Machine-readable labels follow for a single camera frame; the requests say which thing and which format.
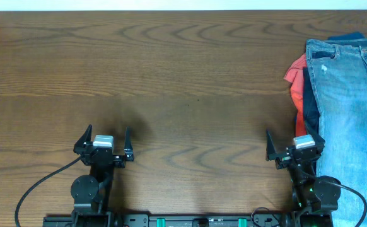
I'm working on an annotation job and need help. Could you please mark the dark navy blue garment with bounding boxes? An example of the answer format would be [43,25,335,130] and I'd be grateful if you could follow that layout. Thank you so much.
[303,67,320,133]

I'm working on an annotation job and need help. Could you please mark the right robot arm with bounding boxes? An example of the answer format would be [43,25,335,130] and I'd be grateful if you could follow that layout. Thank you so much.
[265,122,341,226]

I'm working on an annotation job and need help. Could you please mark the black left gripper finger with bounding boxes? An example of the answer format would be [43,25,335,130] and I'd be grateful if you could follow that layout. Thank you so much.
[124,127,134,162]
[73,124,92,154]

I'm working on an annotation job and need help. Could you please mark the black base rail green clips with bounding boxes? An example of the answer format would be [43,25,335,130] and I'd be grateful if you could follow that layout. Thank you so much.
[42,213,294,227]

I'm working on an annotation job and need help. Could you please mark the teal blue garment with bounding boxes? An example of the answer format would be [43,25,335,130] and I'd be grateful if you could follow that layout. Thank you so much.
[327,32,365,40]

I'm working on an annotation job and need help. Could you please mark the red orange garment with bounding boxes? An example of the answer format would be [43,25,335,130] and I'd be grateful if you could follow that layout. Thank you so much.
[284,54,307,137]

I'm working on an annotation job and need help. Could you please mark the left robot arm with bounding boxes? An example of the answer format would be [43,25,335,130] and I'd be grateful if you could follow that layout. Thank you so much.
[71,125,134,227]

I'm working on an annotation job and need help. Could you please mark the light blue denim jeans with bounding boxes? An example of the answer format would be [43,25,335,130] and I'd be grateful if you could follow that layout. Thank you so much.
[305,38,367,226]

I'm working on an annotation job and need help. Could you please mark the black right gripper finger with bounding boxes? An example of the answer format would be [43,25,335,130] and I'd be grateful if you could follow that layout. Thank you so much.
[265,130,280,161]
[305,121,325,148]

